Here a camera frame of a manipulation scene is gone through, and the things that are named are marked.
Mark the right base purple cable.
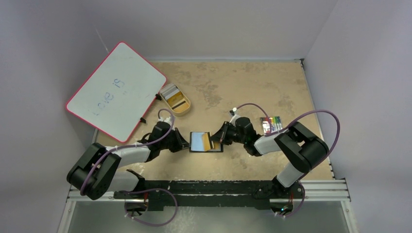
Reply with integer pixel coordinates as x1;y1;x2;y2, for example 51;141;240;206
274;186;307;219

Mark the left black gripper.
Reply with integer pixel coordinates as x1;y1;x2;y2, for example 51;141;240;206
159;128;190;153

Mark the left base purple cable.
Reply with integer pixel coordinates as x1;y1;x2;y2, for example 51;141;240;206
124;189;178;228

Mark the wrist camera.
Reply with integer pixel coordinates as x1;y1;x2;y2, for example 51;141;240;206
158;116;174;125
229;107;241;125

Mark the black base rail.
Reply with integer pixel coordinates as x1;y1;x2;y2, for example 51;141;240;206
114;178;305;213

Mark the white board with pink rim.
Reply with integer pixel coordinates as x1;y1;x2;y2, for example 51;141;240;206
66;42;167;142

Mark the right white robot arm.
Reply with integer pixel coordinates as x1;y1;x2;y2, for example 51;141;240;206
210;117;329;198

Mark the pack of coloured markers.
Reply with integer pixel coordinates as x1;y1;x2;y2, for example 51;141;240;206
260;116;283;134

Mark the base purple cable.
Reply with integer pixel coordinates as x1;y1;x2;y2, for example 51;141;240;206
274;186;307;219
124;189;178;228

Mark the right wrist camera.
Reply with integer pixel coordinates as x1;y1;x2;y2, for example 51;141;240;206
229;107;241;125

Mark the black card holder wallet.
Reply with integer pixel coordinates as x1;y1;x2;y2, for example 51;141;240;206
189;132;223;153

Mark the gold card lying in tray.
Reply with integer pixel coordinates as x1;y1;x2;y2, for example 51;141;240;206
172;100;187;110

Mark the beige oval card tray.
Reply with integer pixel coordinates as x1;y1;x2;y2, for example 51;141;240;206
163;88;191;117

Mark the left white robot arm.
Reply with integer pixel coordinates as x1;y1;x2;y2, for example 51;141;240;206
66;121;190;200

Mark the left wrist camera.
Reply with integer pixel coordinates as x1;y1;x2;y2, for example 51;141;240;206
158;116;174;125

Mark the stack of credit cards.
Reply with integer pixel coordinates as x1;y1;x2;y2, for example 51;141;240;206
159;83;180;100

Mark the aluminium frame rail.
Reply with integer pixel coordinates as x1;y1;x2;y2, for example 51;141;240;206
67;180;351;202

